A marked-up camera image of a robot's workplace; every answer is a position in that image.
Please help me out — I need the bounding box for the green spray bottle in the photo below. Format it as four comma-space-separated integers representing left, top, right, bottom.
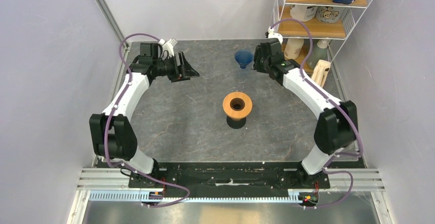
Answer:
306, 39, 331, 69

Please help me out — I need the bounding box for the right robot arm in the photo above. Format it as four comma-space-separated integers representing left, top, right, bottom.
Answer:
253, 38, 358, 188

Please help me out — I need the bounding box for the orange coffee dripper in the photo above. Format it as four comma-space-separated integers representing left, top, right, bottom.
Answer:
222, 92, 253, 129

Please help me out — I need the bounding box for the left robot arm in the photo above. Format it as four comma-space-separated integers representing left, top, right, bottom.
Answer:
89, 38, 199, 188

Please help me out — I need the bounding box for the white jar with label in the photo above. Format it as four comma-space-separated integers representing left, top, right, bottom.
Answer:
290, 5, 318, 22

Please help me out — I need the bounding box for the white wire shelf rack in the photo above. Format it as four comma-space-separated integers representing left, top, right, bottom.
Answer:
268, 0, 373, 60

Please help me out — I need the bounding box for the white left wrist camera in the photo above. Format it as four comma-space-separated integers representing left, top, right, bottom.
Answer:
158, 38, 177, 57

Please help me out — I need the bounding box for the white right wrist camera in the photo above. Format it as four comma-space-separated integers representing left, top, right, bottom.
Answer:
265, 27, 283, 44

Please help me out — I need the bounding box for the blue coffee filter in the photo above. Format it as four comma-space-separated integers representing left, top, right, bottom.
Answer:
234, 49, 254, 69

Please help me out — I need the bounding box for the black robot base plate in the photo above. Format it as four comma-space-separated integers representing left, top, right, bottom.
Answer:
115, 162, 354, 200

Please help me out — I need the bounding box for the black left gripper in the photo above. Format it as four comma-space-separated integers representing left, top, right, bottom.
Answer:
153, 51, 199, 83

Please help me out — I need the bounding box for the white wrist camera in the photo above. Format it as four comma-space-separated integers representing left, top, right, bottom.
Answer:
265, 27, 283, 44
158, 38, 177, 57

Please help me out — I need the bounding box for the white bottle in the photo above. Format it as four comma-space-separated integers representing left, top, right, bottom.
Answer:
284, 38, 304, 60

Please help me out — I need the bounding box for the wooden holder block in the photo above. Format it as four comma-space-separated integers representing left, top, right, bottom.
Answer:
311, 59, 331, 87

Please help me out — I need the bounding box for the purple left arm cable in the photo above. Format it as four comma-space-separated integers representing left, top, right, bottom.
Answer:
103, 33, 191, 209

